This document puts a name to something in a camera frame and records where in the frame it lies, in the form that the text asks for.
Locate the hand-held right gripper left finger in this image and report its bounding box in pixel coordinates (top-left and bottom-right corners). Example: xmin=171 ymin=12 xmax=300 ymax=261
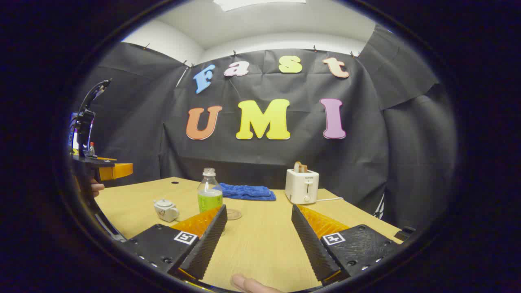
xmin=120 ymin=205 xmax=228 ymax=281

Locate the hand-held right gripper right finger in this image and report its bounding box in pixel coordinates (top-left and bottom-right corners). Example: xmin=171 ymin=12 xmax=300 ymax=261
xmin=291 ymin=204 xmax=403 ymax=285

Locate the green label water bottle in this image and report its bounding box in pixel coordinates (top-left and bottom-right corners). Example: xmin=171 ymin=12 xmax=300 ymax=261
xmin=197 ymin=168 xmax=223 ymax=213

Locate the white teacup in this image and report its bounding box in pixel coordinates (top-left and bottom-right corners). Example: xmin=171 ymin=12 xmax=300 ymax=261
xmin=153 ymin=199 xmax=180 ymax=223

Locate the computer monitor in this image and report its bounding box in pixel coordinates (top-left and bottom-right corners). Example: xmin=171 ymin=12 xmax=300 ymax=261
xmin=68 ymin=113 xmax=95 ymax=155

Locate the white toaster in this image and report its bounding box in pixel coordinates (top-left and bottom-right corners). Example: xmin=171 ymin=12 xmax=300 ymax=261
xmin=285 ymin=168 xmax=320 ymax=205

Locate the blue towel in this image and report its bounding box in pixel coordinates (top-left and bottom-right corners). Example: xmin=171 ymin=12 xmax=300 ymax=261
xmin=220 ymin=183 xmax=277 ymax=201

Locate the black backdrop cloth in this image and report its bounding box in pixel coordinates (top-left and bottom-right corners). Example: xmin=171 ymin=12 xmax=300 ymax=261
xmin=71 ymin=24 xmax=458 ymax=232

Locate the ceiling light panel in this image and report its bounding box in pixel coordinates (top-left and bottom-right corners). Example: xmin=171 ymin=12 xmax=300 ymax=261
xmin=213 ymin=0 xmax=306 ymax=12

